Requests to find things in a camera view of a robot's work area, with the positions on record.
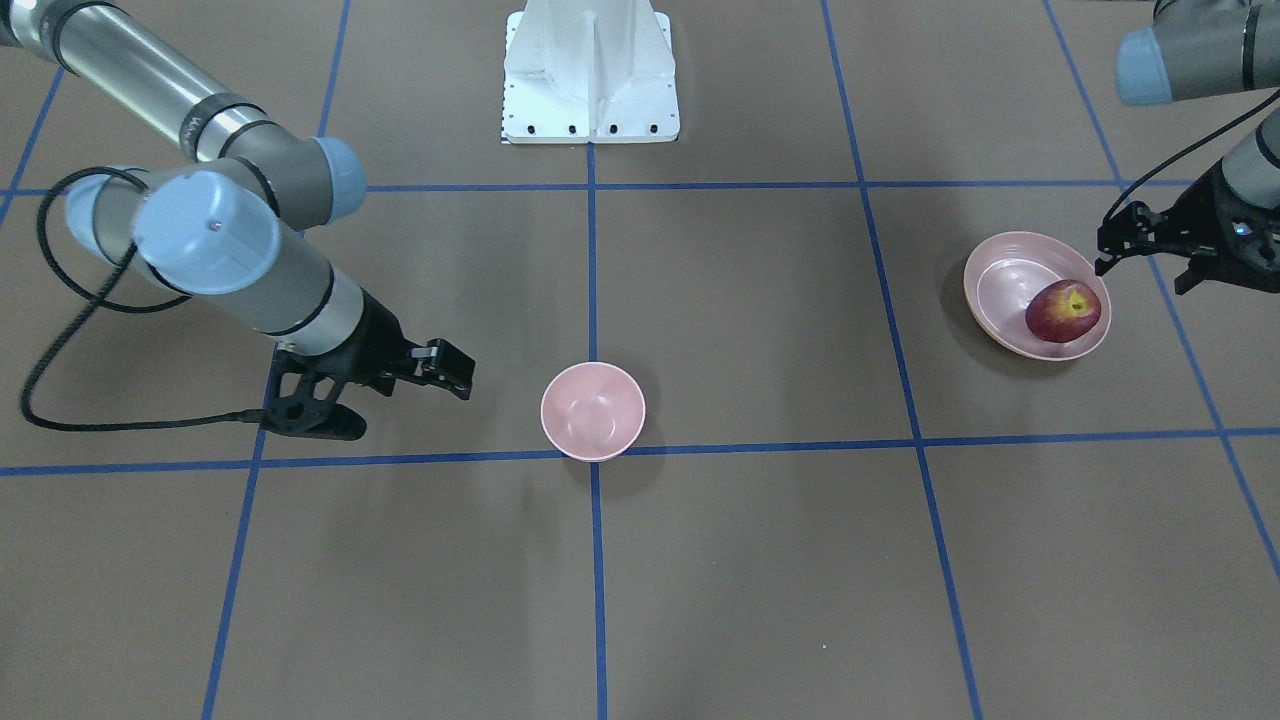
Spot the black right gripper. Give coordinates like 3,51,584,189
330,291,476,401

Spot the pink plate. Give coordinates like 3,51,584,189
963,231,1112,363

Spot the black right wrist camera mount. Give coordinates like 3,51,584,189
259,347,367,441

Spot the red apple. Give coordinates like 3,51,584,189
1024,279,1102,345

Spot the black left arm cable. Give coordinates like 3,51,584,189
1100,90,1280,225

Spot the white pedestal column with base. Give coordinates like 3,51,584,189
500,1,681,145

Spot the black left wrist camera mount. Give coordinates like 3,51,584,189
1093,201,1219,277

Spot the pink bowl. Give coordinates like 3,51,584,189
539,363,646,462

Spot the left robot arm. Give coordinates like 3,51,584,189
1094,1,1279,295

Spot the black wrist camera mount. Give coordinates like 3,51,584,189
1093,201,1219,277
259,347,367,441

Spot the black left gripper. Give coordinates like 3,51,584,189
1170,165,1279,296

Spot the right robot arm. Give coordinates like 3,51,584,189
3,1,475,400

